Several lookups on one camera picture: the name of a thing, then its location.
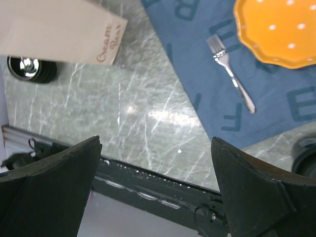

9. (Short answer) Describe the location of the black mounting base rail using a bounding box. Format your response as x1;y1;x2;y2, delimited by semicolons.
0;125;230;237

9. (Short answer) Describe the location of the stack of black lids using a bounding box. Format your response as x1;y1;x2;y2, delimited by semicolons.
6;56;57;84

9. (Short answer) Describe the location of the blue letter-print cloth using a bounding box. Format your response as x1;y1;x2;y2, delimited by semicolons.
142;0;316;148

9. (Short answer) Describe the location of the brown paper takeout bag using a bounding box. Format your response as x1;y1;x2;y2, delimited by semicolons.
0;0;127;65

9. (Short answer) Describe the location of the silver fork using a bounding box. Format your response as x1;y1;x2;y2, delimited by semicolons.
207;34;256;114

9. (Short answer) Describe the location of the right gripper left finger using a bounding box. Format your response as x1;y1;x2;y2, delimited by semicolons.
0;136;102;237

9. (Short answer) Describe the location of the black coffee cup lid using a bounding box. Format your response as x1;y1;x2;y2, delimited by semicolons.
291;133;316;179

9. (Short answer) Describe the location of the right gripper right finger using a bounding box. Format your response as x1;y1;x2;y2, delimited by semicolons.
211;137;316;237

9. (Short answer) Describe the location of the orange dotted plate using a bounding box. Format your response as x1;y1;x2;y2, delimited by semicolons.
233;0;316;69

